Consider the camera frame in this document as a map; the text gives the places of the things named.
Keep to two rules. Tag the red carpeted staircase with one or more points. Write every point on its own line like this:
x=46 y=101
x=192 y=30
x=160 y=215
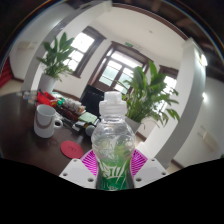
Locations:
x=6 y=73

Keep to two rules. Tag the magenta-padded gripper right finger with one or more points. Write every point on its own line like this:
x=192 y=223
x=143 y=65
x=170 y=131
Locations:
x=151 y=170

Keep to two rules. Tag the clear green-label drink bottle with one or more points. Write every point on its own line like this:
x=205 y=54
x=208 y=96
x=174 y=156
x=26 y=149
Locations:
x=113 y=143

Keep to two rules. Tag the green book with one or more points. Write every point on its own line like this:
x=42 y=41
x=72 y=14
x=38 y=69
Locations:
x=87 y=117

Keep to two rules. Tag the tea set tray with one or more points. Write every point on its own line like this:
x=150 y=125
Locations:
x=73 y=108

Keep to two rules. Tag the dark framed window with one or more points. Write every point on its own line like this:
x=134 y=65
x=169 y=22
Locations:
x=168 y=83
x=81 y=43

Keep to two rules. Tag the flat round red coaster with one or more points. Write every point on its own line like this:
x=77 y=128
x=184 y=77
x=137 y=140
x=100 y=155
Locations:
x=71 y=150

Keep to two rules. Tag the white wall panel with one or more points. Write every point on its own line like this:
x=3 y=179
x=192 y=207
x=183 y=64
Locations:
x=208 y=138

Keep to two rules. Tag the column wall lamp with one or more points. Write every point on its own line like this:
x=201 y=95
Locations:
x=203 y=60

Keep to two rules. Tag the dark wooden glazed door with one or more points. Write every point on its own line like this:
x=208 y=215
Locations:
x=116 y=70

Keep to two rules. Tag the black chair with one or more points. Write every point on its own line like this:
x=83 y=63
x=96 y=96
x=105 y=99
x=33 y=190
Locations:
x=90 y=98

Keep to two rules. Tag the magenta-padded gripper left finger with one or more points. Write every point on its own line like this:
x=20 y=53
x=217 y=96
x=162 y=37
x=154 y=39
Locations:
x=75 y=171

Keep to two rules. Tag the large potted plant white pot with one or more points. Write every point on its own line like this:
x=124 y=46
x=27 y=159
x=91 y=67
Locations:
x=146 y=100

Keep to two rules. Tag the white mug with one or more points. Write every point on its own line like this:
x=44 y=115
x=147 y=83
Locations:
x=43 y=123

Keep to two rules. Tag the small potted plant white pot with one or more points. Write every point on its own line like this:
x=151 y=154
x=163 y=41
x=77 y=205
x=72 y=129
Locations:
x=55 y=61

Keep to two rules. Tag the green exit sign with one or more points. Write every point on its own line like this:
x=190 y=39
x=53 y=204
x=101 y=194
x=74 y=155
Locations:
x=128 y=44

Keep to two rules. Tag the grey headphones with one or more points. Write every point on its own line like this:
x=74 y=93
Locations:
x=89 y=130

